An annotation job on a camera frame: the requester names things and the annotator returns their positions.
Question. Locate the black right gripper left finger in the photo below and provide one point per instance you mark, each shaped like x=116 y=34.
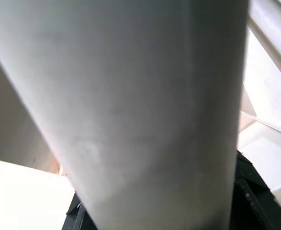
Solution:
x=80 y=218

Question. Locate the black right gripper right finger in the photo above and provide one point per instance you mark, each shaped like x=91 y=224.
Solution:
x=255 y=206

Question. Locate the white plastic table leg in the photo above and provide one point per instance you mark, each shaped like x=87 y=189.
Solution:
x=130 y=95

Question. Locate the white plastic table top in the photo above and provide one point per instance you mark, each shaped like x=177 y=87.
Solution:
x=269 y=155

